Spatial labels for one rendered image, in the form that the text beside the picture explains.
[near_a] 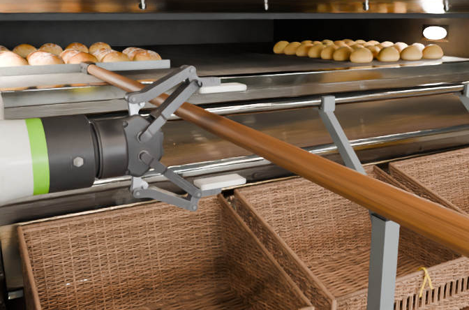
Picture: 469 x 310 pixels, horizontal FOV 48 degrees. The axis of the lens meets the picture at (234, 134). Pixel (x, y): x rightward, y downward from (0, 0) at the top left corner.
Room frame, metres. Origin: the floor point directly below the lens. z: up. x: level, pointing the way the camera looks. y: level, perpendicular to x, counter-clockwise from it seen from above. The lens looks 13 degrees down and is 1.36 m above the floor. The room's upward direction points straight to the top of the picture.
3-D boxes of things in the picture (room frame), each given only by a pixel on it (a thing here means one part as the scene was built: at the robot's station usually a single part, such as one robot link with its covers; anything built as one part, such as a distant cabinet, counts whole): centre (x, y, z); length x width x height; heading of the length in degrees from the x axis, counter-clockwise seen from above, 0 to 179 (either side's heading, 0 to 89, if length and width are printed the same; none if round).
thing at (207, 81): (0.71, 0.04, 1.27); 0.05 x 0.01 x 0.03; 117
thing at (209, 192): (0.71, 0.04, 1.10); 0.05 x 0.01 x 0.03; 117
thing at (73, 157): (0.63, 0.21, 1.19); 0.12 x 0.06 x 0.09; 27
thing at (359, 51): (2.29, -0.52, 1.21); 0.61 x 0.48 x 0.06; 28
